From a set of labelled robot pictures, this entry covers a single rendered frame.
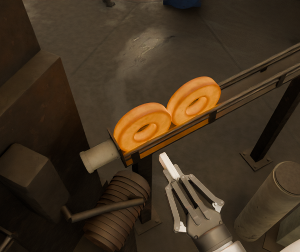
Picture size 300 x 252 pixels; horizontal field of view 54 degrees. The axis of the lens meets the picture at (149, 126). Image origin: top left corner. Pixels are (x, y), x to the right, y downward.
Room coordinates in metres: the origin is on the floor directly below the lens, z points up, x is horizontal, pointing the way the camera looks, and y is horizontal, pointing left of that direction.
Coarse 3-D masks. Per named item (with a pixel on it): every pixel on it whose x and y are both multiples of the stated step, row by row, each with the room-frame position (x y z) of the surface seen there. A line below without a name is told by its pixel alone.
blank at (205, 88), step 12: (192, 84) 0.50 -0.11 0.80; (204, 84) 0.50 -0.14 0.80; (216, 84) 0.52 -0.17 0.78; (180, 96) 0.48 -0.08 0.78; (192, 96) 0.49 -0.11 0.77; (204, 96) 0.51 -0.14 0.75; (216, 96) 0.53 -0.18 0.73; (168, 108) 0.48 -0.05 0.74; (180, 108) 0.47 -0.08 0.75; (192, 108) 0.52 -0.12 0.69; (204, 108) 0.51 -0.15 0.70; (180, 120) 0.47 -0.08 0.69
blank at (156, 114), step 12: (144, 108) 0.44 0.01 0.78; (156, 108) 0.45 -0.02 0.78; (120, 120) 0.42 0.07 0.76; (132, 120) 0.41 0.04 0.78; (144, 120) 0.42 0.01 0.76; (156, 120) 0.44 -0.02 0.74; (168, 120) 0.45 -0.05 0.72; (120, 132) 0.40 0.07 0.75; (132, 132) 0.40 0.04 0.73; (144, 132) 0.44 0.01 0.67; (156, 132) 0.44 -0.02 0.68; (120, 144) 0.39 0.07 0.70; (132, 144) 0.40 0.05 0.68
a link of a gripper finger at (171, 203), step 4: (168, 188) 0.26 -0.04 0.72; (164, 192) 0.26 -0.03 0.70; (168, 192) 0.25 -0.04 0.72; (168, 196) 0.24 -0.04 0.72; (172, 196) 0.24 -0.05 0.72; (168, 200) 0.24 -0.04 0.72; (172, 200) 0.24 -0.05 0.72; (168, 204) 0.23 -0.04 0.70; (172, 204) 0.23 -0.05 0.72; (172, 208) 0.22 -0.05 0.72; (176, 208) 0.22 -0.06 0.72; (172, 212) 0.21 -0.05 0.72; (176, 212) 0.21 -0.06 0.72; (172, 216) 0.21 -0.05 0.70; (176, 216) 0.20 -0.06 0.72; (176, 220) 0.19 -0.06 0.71; (176, 224) 0.19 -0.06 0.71; (176, 228) 0.18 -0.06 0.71
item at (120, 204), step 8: (128, 200) 0.30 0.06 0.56; (136, 200) 0.30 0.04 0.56; (144, 200) 0.30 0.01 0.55; (64, 208) 0.26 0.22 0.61; (96, 208) 0.27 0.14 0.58; (104, 208) 0.27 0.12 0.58; (112, 208) 0.27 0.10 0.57; (120, 208) 0.27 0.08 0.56; (64, 216) 0.24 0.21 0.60; (72, 216) 0.24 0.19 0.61; (80, 216) 0.24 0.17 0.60; (88, 216) 0.24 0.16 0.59
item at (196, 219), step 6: (174, 180) 0.28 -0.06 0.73; (174, 186) 0.27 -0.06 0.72; (174, 192) 0.26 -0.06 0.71; (180, 192) 0.25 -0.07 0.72; (180, 198) 0.24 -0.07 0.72; (180, 204) 0.24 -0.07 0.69; (186, 204) 0.23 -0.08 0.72; (186, 210) 0.22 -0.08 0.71; (192, 210) 0.21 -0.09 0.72; (192, 216) 0.20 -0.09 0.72; (198, 222) 0.19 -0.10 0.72
